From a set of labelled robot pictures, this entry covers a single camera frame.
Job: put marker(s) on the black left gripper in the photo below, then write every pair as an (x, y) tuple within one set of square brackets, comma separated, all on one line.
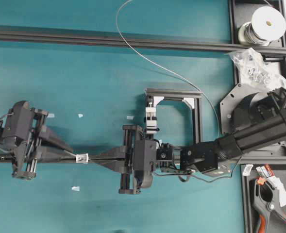
[(23, 158)]

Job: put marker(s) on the black table frame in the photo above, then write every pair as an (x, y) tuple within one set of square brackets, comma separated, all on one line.
[(266, 125)]

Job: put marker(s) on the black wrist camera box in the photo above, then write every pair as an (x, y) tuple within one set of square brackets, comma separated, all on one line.
[(17, 125), (143, 163)]

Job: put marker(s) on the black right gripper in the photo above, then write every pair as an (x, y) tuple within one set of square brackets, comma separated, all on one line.
[(131, 133)]

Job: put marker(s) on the long black extrusion rail near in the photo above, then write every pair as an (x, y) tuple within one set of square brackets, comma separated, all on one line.
[(6, 158)]

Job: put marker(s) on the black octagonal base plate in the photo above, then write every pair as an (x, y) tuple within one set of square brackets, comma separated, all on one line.
[(230, 102)]

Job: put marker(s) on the long black extrusion rail far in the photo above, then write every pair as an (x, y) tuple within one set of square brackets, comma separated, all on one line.
[(97, 38)]

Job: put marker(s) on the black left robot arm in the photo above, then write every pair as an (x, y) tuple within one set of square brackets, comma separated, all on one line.
[(25, 136)]

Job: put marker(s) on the orange black spring clamp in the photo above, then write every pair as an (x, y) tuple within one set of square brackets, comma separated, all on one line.
[(265, 201)]

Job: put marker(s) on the black wrist camera box left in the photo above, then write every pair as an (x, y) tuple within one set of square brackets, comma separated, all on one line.
[(17, 125)]

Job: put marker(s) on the silver metal corner fitting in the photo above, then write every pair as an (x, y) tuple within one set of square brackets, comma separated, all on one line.
[(82, 158)]

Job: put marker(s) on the grey wire spool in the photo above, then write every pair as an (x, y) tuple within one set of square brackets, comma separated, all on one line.
[(267, 25)]

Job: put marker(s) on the clear plastic bag of hardware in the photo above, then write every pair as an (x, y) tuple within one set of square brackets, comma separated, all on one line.
[(255, 72)]

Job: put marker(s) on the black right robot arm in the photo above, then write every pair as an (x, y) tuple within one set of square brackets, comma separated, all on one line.
[(203, 157)]

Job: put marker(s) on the small black extrusion frame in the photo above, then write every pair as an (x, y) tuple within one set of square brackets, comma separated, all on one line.
[(179, 116)]

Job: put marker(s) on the long black extrusion rail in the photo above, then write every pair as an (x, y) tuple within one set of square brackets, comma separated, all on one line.
[(6, 158), (97, 38)]

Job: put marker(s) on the white black clamp fixture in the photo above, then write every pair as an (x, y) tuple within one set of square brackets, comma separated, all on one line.
[(150, 117)]

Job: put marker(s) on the black wrist camera box right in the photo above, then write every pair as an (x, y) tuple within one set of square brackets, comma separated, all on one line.
[(143, 163)]

